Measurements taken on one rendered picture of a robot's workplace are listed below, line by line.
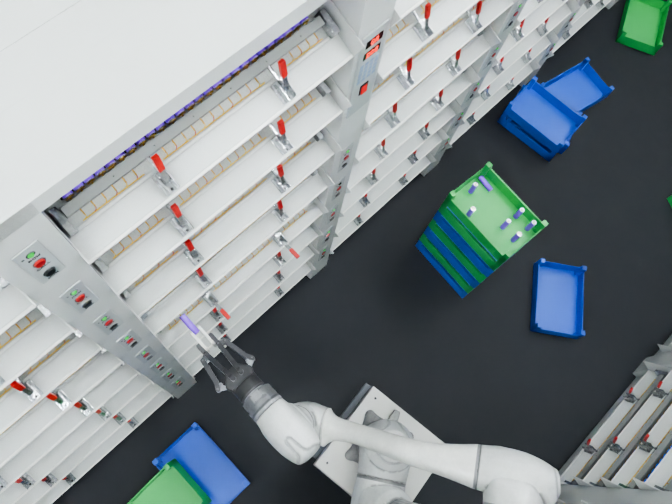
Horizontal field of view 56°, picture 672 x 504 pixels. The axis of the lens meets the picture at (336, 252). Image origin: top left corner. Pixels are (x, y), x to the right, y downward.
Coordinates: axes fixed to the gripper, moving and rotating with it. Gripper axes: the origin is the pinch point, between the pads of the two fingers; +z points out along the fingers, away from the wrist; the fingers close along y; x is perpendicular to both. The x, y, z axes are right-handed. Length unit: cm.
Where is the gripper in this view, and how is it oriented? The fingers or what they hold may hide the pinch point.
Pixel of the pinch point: (203, 339)
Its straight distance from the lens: 172.9
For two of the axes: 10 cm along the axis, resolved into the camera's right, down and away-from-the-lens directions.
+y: -7.1, 6.4, -2.9
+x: -0.1, 4.0, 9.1
